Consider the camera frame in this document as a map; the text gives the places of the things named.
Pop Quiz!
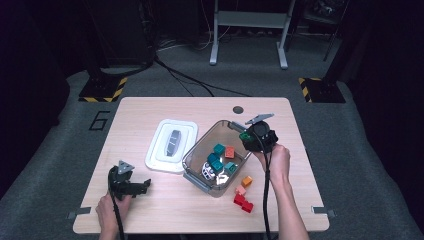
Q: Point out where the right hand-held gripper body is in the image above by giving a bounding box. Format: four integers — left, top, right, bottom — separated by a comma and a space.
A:
244, 112, 280, 154

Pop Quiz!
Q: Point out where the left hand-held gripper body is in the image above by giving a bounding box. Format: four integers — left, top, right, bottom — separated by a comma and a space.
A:
107, 159, 138, 202

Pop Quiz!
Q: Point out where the white toy car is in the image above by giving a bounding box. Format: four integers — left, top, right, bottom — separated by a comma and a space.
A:
200, 161, 217, 182

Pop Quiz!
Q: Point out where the white lid with grey handle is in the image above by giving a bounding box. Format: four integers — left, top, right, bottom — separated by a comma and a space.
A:
144, 118, 199, 175

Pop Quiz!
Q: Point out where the brown transparent storage box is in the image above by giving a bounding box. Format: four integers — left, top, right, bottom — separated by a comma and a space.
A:
181, 118, 255, 199

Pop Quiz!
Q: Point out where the person's right hand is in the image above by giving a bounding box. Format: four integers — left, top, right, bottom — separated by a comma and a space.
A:
254, 143, 292, 183

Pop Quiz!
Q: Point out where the person's left hand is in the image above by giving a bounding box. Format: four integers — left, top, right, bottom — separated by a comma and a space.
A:
95, 192, 133, 232

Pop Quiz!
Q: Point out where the grey tape strip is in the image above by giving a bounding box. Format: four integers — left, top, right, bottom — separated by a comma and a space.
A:
311, 205, 337, 219
67, 206, 92, 220

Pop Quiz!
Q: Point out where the black base with yellow stripes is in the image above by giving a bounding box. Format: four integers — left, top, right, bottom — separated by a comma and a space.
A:
78, 76, 129, 104
297, 76, 347, 104

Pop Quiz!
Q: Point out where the black cabinet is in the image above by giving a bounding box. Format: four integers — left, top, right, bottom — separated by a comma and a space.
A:
84, 0, 156, 68

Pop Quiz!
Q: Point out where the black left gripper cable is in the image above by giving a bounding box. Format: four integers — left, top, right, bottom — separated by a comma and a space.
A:
107, 166, 126, 240

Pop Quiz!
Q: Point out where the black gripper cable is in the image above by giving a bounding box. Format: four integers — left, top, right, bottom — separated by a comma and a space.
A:
107, 166, 126, 240
251, 131, 274, 240

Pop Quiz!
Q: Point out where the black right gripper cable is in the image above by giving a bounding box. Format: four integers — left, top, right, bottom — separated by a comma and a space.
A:
251, 131, 274, 240

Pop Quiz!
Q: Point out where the black floor cable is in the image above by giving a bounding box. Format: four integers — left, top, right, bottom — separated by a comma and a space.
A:
99, 54, 252, 98

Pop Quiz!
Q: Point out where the grey metal stand frame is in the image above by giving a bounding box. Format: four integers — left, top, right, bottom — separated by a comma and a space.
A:
208, 0, 297, 70

